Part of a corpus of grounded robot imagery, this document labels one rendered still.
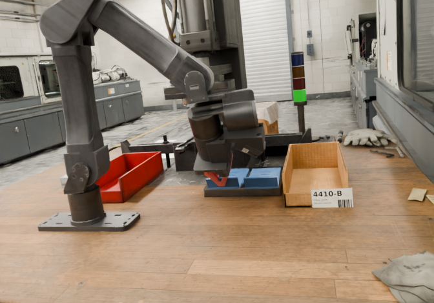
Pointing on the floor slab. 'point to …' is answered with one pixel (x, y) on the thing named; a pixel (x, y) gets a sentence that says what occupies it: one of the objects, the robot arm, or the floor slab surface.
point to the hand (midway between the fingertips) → (221, 181)
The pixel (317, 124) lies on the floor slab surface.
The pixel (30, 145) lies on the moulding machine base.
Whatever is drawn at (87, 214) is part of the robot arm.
